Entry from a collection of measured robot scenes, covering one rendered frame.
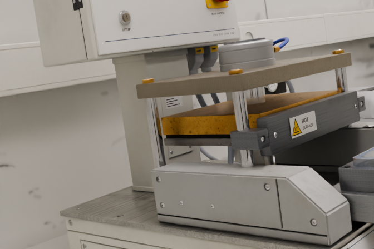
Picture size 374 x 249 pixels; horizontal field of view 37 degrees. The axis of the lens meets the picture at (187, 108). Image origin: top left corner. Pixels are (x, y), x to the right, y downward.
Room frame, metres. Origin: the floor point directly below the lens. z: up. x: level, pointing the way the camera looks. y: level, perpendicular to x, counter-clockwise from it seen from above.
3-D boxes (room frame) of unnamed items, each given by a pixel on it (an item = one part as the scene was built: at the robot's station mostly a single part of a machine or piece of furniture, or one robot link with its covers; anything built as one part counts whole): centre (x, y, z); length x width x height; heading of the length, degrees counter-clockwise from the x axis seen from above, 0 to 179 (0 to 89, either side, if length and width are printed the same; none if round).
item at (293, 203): (0.65, -0.05, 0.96); 0.25 x 0.05 x 0.07; 46
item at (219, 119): (0.80, -0.10, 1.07); 0.22 x 0.17 x 0.10; 136
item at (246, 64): (0.83, -0.08, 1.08); 0.31 x 0.24 x 0.13; 136
